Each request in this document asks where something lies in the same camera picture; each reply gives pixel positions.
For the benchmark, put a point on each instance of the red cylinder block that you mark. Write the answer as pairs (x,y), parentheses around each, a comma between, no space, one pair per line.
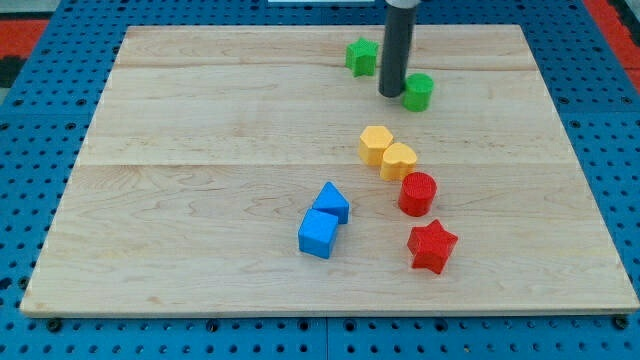
(418,190)

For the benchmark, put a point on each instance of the light wooden board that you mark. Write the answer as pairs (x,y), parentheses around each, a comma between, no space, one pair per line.
(210,143)

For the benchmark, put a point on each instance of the blue cube block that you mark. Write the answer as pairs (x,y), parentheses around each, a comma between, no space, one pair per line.
(317,233)

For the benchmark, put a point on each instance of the green star block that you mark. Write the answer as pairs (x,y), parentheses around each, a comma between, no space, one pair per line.
(361,57)

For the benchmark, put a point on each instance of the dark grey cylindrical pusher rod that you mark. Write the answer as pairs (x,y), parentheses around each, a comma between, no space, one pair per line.
(398,33)

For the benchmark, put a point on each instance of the green cylinder block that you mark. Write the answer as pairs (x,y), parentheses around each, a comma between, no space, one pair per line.
(418,90)

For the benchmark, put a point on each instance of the yellow heart block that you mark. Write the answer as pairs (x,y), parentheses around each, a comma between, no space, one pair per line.
(398,160)

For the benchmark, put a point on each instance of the red star block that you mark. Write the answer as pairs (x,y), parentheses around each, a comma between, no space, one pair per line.
(431,246)

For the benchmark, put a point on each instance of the yellow hexagon block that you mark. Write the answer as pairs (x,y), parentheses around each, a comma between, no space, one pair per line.
(373,142)

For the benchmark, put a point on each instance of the blue triangle block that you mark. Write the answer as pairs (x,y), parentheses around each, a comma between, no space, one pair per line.
(330,200)

